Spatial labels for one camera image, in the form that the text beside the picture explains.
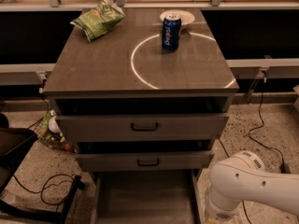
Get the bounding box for grey drawer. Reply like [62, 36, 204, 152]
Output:
[57, 113, 228, 143]
[91, 170, 204, 224]
[76, 151, 214, 172]

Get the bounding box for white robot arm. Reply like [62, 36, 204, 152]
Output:
[206, 151, 299, 221]

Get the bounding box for grey drawer cabinet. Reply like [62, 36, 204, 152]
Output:
[43, 7, 240, 224]

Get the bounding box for blue pepsi can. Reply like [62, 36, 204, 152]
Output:
[162, 13, 181, 51]

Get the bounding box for white bowl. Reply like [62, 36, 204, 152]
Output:
[160, 9, 195, 29]

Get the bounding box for green chip bag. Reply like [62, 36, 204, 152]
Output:
[71, 0, 124, 42]

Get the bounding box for white round object in basket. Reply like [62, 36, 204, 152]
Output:
[48, 117, 61, 133]

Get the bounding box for black power adapter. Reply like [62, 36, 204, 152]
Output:
[280, 162, 291, 174]

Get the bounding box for wire basket with items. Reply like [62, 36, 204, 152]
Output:
[31, 109, 76, 153]

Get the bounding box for black chair frame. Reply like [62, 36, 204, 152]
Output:
[0, 113, 83, 224]

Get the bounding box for black cable on right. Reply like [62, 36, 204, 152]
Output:
[218, 70, 286, 224]

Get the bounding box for black looped cable left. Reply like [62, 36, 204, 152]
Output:
[12, 173, 76, 207]

